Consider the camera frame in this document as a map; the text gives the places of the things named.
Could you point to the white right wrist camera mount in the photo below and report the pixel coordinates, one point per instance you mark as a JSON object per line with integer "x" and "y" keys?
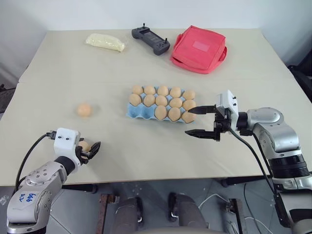
{"x": 229, "y": 102}

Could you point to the rusty metal bar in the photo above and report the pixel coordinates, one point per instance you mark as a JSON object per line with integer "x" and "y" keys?
{"x": 103, "y": 212}

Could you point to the black handheld controller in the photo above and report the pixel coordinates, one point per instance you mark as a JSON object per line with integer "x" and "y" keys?
{"x": 148, "y": 39}

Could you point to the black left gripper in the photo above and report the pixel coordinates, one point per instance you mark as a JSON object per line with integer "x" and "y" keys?
{"x": 81, "y": 156}

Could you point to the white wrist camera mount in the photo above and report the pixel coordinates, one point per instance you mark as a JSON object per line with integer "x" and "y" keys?
{"x": 229, "y": 102}
{"x": 64, "y": 141}

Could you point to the blue egg carton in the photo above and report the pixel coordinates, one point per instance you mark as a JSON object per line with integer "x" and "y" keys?
{"x": 139, "y": 113}

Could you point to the clear bag of white grains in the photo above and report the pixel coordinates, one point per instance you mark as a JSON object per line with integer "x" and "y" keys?
{"x": 104, "y": 42}

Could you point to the dark object at wall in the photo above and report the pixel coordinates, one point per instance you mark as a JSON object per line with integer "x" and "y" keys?
{"x": 6, "y": 97}

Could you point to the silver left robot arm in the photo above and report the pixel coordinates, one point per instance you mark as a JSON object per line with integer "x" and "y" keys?
{"x": 36, "y": 185}

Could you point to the red fabric bag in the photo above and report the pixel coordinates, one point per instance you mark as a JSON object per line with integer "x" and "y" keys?
{"x": 197, "y": 48}

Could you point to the black metal bar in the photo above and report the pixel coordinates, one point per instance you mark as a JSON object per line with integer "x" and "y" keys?
{"x": 237, "y": 214}

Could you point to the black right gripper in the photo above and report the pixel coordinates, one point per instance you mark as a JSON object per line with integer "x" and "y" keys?
{"x": 222, "y": 122}

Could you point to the black table frame tube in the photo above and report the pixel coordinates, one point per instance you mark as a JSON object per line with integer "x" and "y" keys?
{"x": 243, "y": 181}
{"x": 80, "y": 188}

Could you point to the brown egg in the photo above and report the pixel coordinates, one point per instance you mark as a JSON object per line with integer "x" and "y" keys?
{"x": 176, "y": 102}
{"x": 137, "y": 89}
{"x": 188, "y": 118}
{"x": 189, "y": 94}
{"x": 135, "y": 99}
{"x": 175, "y": 92}
{"x": 84, "y": 109}
{"x": 161, "y": 100}
{"x": 174, "y": 114}
{"x": 162, "y": 90}
{"x": 161, "y": 112}
{"x": 189, "y": 104}
{"x": 149, "y": 90}
{"x": 84, "y": 145}
{"x": 149, "y": 100}

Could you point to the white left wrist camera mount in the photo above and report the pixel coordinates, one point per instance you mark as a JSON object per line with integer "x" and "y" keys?
{"x": 64, "y": 141}

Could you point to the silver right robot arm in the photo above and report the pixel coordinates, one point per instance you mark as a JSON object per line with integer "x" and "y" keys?
{"x": 275, "y": 131}

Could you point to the dark rounded shape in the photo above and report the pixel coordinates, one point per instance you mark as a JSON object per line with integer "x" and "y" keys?
{"x": 129, "y": 214}
{"x": 187, "y": 214}

